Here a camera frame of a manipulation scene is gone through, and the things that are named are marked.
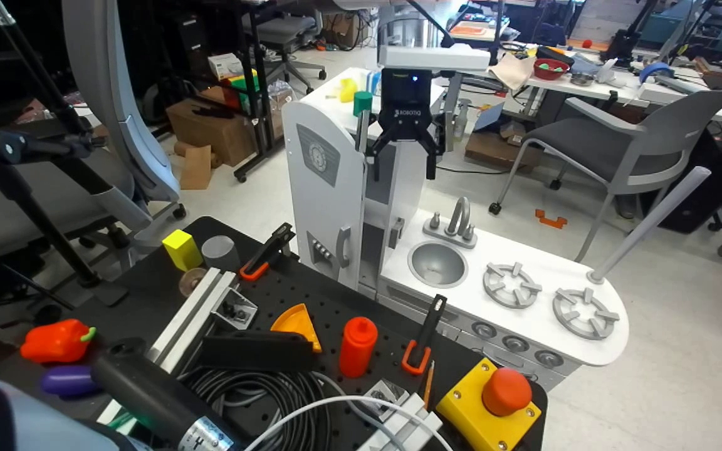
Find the green toy block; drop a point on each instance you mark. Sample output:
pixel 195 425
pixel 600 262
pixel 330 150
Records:
pixel 362 104

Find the orange wedge block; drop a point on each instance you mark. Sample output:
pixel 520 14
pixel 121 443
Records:
pixel 300 324

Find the grey toy stove burner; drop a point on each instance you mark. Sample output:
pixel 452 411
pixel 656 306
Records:
pixel 585 312
pixel 513 283

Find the purple toy eggplant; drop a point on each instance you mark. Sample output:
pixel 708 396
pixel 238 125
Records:
pixel 68 381

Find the clear bag of screws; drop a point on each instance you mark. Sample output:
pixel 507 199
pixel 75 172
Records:
pixel 238 308

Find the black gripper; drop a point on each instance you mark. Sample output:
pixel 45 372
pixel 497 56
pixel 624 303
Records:
pixel 407 101

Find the yellow emergency stop box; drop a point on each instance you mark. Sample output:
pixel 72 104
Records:
pixel 487 408

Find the grey toy cabinet door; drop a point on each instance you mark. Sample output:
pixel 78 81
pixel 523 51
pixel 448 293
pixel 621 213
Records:
pixel 394 179

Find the grey toy faucet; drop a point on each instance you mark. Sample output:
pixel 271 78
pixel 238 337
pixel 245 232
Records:
pixel 461 219

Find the flat cardboard box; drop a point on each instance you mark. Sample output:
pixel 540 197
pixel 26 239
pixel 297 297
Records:
pixel 495 148

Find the large cardboard box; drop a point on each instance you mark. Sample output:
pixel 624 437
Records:
pixel 213 125

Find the black cylindrical device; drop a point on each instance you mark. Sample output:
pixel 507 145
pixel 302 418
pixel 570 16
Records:
pixel 157 392

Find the brown round disc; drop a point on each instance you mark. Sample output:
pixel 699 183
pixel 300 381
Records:
pixel 192 282

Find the yellow toy block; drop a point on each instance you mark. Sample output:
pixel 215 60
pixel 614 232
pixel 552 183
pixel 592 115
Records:
pixel 348 88

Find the white toy kitchen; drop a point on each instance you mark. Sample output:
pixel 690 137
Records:
pixel 462 269

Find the grey office chair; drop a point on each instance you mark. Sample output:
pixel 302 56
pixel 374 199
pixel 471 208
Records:
pixel 614 140

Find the orange plastic cylinder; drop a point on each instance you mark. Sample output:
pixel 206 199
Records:
pixel 358 346

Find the cluttered white desk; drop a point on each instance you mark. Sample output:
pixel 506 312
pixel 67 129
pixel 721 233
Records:
pixel 614 84

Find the red bowl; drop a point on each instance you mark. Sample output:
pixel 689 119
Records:
pixel 552 69

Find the orange bracket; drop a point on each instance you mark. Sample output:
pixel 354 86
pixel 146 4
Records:
pixel 550 220

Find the blurry white blue object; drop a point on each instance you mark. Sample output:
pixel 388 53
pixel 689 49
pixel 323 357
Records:
pixel 18 417

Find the grey toy stove knob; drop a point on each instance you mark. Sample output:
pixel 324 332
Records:
pixel 486 328
pixel 547 357
pixel 516 341

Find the small cardboard box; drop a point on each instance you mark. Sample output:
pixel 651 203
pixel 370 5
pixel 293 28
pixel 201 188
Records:
pixel 195 167

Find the red toy pepper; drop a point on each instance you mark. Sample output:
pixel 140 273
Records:
pixel 57 341

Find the black orange bar clamp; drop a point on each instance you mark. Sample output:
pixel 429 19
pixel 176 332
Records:
pixel 428 328
pixel 266 248

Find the aluminium extrusion bar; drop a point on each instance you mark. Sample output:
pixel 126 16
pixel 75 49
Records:
pixel 195 316

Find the black metal rack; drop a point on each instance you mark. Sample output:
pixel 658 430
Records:
pixel 253 90

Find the orange pencil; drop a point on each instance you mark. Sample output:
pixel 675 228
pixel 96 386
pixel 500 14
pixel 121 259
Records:
pixel 429 381

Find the grey cylinder block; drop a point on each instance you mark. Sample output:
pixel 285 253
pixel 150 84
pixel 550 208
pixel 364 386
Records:
pixel 216 248

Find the black pouch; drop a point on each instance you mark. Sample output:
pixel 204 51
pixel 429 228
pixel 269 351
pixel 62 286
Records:
pixel 258 351

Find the white curved panel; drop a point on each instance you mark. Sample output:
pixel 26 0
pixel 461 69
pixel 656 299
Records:
pixel 120 90

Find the grey plastic pole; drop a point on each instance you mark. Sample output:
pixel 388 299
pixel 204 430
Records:
pixel 654 220

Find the black camera tripod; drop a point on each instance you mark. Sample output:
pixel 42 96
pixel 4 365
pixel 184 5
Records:
pixel 18 172

